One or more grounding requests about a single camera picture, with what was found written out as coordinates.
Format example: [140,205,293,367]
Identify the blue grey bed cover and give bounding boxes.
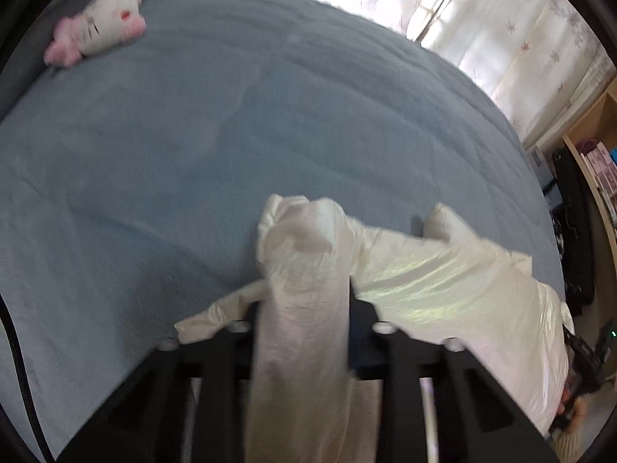
[0,0,567,463]

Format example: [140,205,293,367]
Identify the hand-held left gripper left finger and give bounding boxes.
[58,294,263,463]

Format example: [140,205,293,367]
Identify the white cardboard box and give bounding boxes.
[528,147,555,184]

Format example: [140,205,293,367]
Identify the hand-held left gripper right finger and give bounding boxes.
[347,289,562,463]

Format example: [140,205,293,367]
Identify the black cable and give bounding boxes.
[0,294,55,463]

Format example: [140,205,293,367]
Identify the long black bag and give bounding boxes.
[550,147,601,304]

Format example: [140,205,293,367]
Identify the wooden shelf unit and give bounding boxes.
[561,91,617,309]

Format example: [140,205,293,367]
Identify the white shiny puffer jacket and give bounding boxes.
[174,194,577,463]

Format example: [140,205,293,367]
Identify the black and white patterned cloth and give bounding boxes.
[550,212,570,261]

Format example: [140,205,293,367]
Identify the person's right hand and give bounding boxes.
[559,390,590,431]

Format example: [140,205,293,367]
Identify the grey folded blanket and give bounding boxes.
[0,0,145,121]

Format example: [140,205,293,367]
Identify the pink drawer boxes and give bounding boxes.
[581,140,617,189]

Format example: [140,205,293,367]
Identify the white and pink cat plush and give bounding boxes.
[43,0,147,67]

